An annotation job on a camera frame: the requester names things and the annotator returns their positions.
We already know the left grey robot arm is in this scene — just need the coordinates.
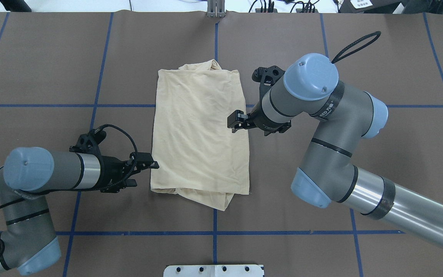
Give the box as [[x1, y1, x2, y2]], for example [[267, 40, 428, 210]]
[[0, 147, 159, 276]]

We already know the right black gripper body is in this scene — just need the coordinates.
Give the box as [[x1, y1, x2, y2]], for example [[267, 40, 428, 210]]
[[249, 98, 292, 136]]

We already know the beige long-sleeve printed shirt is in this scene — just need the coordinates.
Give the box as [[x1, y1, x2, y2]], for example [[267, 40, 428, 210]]
[[150, 59, 250, 211]]

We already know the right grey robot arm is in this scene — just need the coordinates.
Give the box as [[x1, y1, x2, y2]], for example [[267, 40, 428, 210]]
[[227, 53, 443, 249]]

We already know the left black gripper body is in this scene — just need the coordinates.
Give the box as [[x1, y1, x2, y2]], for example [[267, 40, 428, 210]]
[[100, 152, 137, 193]]

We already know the aluminium frame post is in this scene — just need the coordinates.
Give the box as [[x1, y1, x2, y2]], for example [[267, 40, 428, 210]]
[[206, 0, 226, 18]]

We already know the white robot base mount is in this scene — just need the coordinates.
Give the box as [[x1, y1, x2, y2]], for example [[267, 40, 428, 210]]
[[163, 264, 265, 277]]

